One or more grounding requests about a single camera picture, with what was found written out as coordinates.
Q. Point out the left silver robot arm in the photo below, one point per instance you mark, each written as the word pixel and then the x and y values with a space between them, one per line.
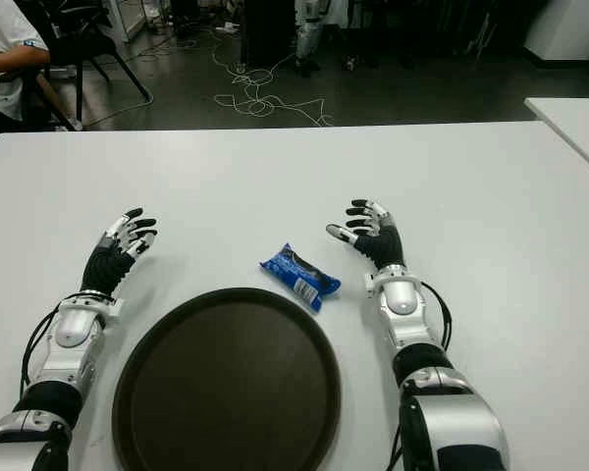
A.
pixel 64 343

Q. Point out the black chair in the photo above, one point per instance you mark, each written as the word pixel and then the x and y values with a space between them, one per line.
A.
pixel 91 41

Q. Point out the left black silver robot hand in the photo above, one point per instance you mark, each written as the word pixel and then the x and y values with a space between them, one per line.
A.
pixel 105 265

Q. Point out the white side table corner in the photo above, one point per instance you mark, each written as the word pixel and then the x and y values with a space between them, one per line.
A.
pixel 576 125

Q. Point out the round dark brown tray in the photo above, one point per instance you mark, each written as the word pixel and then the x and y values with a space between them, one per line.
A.
pixel 226 382

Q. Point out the person in white shirt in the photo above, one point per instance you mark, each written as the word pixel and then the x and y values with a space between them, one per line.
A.
pixel 0 54

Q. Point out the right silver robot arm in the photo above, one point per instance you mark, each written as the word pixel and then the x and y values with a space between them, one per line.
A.
pixel 422 373

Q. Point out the blue Oreo packet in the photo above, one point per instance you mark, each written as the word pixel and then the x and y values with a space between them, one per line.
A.
pixel 299 275

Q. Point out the white cabinet with black base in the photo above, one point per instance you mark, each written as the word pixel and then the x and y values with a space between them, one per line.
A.
pixel 567 24

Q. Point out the white storage unit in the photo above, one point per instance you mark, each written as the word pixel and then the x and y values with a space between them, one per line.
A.
pixel 130 17

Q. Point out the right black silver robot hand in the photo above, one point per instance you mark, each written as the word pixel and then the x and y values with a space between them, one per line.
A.
pixel 385 245

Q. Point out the silver humanoid robot legs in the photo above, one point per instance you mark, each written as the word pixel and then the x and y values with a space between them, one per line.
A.
pixel 306 34

